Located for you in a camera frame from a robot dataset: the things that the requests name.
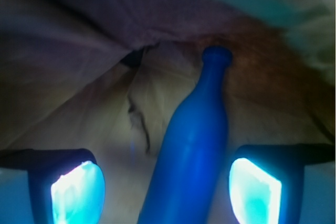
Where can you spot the brown paper bag liner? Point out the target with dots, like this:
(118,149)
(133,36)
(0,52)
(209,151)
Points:
(106,75)

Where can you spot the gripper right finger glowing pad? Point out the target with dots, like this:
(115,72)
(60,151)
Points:
(283,183)

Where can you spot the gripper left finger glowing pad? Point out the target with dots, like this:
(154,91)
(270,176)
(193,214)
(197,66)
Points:
(51,186)

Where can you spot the blue plastic bottle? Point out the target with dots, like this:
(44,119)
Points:
(190,159)

